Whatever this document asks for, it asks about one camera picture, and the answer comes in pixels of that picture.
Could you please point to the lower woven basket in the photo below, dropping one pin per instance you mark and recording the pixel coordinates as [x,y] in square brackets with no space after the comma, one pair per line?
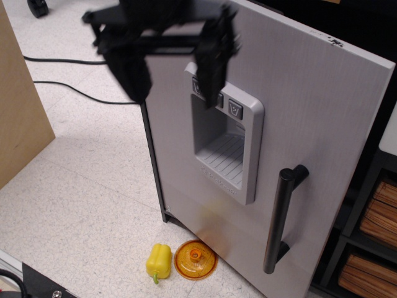
[367,278]

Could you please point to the woven basket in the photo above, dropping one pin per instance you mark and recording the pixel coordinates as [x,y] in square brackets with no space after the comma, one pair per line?
[367,278]
[379,220]

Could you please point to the black caster wheel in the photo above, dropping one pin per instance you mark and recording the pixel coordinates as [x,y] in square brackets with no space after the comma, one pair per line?
[38,8]

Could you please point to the black fridge door handle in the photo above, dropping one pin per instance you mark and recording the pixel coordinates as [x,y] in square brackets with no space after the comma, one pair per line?
[276,248]

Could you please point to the orange translucent lid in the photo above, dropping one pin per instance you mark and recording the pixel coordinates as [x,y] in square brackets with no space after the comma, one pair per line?
[194,260]

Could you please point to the tan wooden board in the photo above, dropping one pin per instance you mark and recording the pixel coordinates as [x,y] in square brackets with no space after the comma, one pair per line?
[25,128]

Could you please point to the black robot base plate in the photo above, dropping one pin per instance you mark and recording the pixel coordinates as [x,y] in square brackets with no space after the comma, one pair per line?
[39,285]

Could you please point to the yellow toy bell pepper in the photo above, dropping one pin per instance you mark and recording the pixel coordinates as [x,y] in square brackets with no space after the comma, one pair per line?
[158,264]

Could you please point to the upper woven basket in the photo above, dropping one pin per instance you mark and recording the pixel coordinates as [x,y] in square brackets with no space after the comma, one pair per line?
[379,220]

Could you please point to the dark grey fridge cabinet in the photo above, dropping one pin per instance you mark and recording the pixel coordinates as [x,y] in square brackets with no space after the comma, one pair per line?
[304,89]

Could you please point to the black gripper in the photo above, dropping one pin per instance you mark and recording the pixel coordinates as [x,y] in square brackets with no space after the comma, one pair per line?
[204,28]

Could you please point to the grey toy fridge door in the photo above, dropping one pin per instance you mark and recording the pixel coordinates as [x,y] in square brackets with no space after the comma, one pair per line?
[244,247]

